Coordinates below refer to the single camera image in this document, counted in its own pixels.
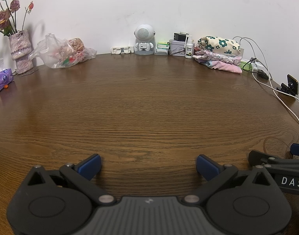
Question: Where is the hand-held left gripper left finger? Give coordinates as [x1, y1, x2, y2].
[24, 154, 116, 205]

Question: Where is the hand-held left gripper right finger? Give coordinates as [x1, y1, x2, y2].
[184, 154, 277, 205]

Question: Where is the cream teal floral garment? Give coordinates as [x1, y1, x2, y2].
[197, 36, 241, 56]

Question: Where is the white power strip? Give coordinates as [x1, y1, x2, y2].
[247, 59, 268, 73]

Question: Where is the light green box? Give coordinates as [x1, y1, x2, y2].
[239, 59, 253, 72]

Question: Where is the plain pink garment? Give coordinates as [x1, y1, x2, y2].
[198, 60, 243, 74]

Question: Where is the pink ruffled garment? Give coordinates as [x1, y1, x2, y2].
[192, 50, 242, 65]

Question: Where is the clear plastic snack bag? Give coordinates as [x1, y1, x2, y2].
[29, 33, 97, 69]

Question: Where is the white spray bottle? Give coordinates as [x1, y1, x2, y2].
[185, 35, 194, 59]

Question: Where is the white hook strip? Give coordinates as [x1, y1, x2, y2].
[111, 46, 135, 54]

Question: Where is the grey metal tin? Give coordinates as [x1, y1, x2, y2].
[168, 39, 186, 56]

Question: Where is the purple tissue pack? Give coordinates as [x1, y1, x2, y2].
[0, 59, 14, 96]

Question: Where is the black small box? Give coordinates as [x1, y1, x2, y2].
[174, 31, 190, 41]

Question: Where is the white astronaut speaker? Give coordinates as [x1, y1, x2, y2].
[134, 24, 156, 55]

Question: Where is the white cable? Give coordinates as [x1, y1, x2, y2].
[232, 36, 299, 128]
[238, 39, 299, 104]

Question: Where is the black cable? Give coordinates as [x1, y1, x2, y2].
[245, 57, 269, 80]

